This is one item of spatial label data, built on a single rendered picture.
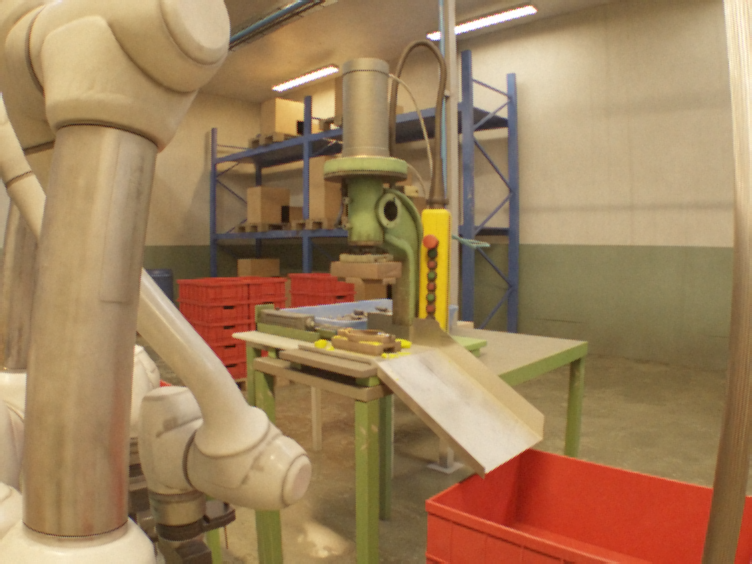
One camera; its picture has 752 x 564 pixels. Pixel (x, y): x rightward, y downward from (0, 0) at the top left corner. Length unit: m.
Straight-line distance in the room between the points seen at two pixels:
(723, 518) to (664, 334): 5.98
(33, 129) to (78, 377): 0.31
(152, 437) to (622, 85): 6.39
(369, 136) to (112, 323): 0.97
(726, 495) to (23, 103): 0.76
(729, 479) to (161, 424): 0.69
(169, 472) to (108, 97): 0.53
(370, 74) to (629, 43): 5.66
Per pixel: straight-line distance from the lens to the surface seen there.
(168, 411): 0.81
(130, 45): 0.51
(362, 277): 1.32
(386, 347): 1.34
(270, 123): 8.91
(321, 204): 7.70
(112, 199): 0.50
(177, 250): 10.15
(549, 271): 6.84
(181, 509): 0.87
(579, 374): 1.87
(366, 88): 1.38
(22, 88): 0.66
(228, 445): 0.70
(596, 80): 6.88
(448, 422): 1.18
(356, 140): 1.35
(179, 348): 0.68
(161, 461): 0.82
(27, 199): 1.10
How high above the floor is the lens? 1.27
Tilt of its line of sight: 4 degrees down
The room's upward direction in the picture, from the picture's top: straight up
